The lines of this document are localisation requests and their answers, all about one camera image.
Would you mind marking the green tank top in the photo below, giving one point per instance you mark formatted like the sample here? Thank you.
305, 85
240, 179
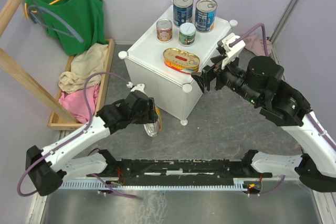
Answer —
84, 16

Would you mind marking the white lid green jar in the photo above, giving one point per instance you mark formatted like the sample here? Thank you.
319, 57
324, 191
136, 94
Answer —
187, 32

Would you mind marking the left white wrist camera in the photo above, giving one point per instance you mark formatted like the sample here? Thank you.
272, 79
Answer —
138, 87

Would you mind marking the small pink label can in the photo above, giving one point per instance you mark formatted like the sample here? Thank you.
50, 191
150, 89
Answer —
164, 30

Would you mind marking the white slotted cable duct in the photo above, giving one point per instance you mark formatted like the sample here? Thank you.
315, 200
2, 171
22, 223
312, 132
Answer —
96, 184

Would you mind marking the tall blue label can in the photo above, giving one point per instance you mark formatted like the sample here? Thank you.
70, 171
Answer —
182, 11

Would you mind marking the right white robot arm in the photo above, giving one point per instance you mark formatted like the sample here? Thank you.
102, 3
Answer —
293, 113

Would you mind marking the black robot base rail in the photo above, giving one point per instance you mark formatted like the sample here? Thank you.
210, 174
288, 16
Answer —
215, 172

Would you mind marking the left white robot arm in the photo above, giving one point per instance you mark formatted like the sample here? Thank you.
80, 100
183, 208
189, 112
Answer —
52, 165

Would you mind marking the blue white label can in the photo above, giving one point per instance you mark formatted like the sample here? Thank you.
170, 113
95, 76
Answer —
205, 13

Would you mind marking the silver oval fish tin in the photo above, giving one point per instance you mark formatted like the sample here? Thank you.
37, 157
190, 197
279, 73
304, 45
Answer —
153, 129

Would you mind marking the white cube cabinet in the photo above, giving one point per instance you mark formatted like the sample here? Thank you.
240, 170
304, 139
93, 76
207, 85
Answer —
173, 92

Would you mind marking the wooden tray frame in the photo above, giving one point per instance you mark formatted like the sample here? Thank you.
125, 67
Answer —
57, 123

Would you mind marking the beige crumpled cloth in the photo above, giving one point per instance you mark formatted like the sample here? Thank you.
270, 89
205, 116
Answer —
82, 67

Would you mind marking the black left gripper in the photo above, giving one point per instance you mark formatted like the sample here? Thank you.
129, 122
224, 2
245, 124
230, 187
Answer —
150, 115

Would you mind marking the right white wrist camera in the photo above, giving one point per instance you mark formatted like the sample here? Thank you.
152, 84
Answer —
230, 47

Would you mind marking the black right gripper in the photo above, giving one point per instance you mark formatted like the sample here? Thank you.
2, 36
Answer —
208, 74

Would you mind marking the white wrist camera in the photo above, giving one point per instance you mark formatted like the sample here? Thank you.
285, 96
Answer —
230, 47
138, 87

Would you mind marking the wooden rack pole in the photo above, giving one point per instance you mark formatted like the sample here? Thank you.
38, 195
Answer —
8, 12

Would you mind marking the mauve crumpled cloth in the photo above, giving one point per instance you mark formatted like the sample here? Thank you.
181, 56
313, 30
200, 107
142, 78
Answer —
254, 45

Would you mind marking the wooden diagonal beam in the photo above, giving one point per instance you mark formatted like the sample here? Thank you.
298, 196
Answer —
11, 67

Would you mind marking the red oval sardine tin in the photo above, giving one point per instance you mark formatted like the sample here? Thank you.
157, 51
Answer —
181, 61

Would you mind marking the pink crumpled cloth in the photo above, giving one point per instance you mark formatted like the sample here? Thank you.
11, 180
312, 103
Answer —
76, 105

